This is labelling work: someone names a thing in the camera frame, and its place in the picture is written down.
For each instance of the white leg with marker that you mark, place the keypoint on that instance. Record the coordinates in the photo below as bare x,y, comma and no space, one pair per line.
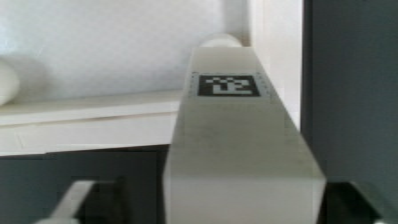
10,83

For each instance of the white desk top tray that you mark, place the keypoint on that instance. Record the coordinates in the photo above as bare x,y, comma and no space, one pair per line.
101,52

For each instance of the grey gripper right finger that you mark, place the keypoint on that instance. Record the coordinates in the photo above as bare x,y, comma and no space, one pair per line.
348,207

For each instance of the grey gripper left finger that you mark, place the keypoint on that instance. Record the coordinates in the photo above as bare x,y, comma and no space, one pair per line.
90,205

